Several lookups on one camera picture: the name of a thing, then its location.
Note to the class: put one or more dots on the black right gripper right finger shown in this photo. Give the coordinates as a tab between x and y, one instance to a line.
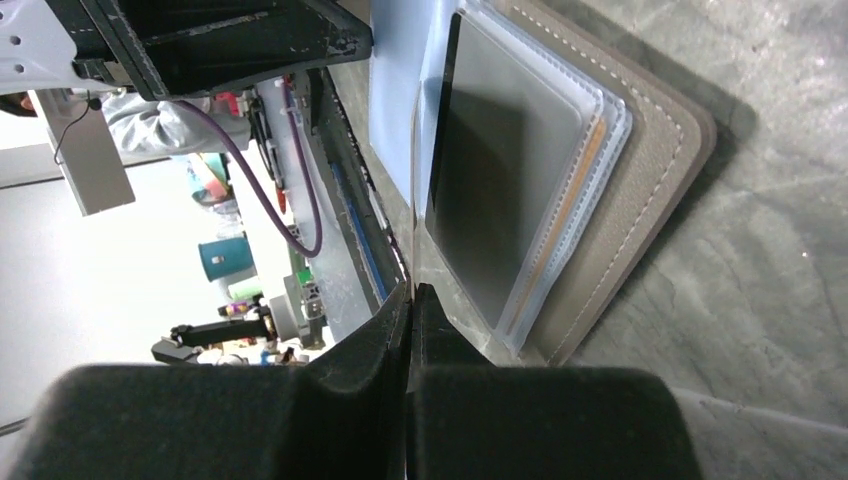
470	419

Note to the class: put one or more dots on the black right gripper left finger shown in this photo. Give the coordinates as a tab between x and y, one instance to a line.
338	417

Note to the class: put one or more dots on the orange credit card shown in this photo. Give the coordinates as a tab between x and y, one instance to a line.
418	161

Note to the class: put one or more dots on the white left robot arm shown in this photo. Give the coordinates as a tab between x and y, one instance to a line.
168	50

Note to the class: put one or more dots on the grey leather card holder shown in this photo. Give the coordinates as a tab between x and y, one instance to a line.
553	159

